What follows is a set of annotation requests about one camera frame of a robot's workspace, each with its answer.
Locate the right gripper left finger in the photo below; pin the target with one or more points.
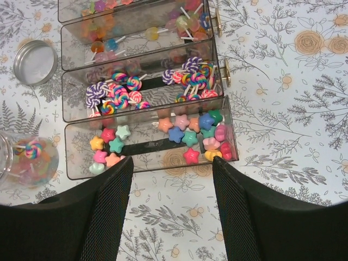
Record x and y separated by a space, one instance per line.
82 223

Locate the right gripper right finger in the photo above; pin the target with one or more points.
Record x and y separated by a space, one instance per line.
259 223

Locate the clear plastic jar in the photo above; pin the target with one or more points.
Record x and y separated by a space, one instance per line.
26 160

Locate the clear compartment candy box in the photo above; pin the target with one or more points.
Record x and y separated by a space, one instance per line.
144 80

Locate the silver round jar lid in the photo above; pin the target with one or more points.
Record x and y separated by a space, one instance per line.
35 63

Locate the floral patterned table mat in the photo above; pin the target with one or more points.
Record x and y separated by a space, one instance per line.
288 61

